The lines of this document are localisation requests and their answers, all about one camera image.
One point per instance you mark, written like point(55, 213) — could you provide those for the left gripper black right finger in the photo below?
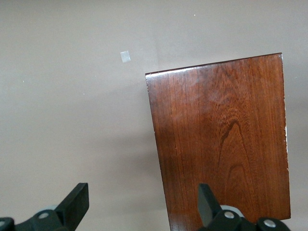
point(207, 207)

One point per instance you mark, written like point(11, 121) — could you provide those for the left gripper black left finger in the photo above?
point(72, 209)

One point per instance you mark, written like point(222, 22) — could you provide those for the dark brown wooden cabinet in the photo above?
point(216, 144)

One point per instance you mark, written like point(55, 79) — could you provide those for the small square tape patch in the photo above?
point(125, 56)

